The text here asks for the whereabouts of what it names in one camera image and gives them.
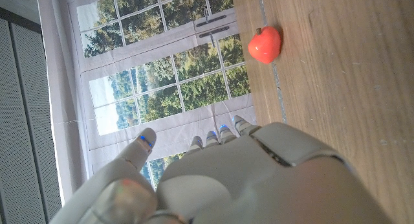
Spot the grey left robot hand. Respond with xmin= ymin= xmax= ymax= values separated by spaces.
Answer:
xmin=48 ymin=115 xmax=396 ymax=224

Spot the grey tape outline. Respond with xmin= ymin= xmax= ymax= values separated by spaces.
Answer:
xmin=257 ymin=0 xmax=288 ymax=125

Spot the printed window backdrop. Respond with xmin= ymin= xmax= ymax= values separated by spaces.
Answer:
xmin=35 ymin=0 xmax=259 ymax=202

